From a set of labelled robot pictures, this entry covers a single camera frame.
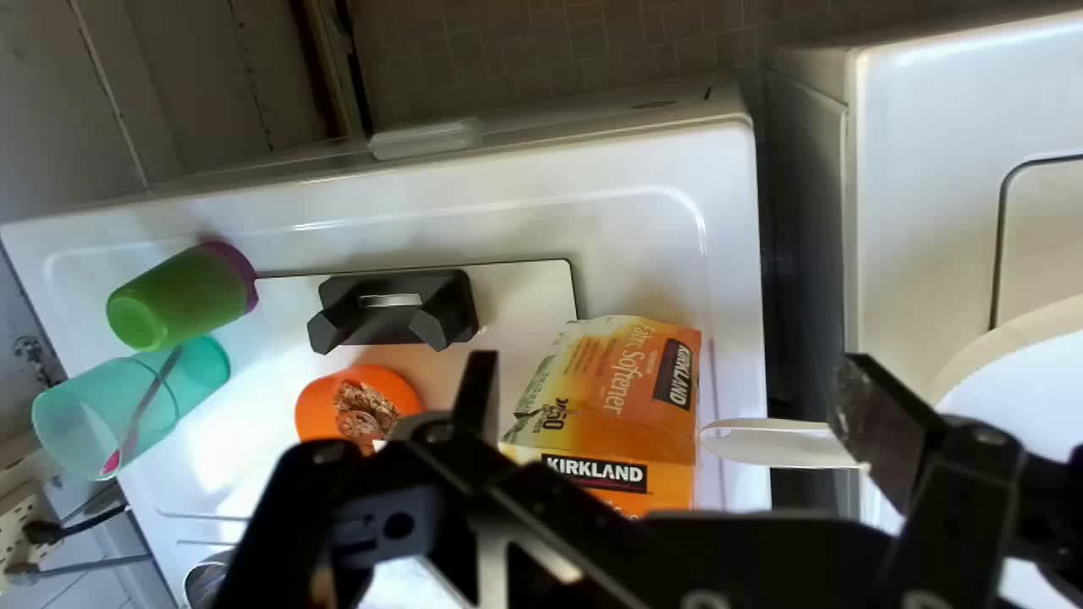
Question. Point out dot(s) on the pink spoon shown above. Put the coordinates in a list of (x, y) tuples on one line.
[(141, 409)]

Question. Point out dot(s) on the orange round lid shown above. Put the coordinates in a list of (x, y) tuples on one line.
[(324, 407)]

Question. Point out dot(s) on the orange Kirkland cardboard box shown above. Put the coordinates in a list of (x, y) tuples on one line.
[(609, 392)]

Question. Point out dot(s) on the teal translucent cup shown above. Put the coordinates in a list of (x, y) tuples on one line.
[(78, 417)]

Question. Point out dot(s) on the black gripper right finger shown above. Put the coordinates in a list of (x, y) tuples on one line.
[(970, 507)]

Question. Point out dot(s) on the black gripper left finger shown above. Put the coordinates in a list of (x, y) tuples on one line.
[(338, 507)]

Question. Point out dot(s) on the white wall power outlet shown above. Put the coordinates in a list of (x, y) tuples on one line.
[(21, 528)]

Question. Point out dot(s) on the green cup purple base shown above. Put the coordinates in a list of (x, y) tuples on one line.
[(180, 298)]

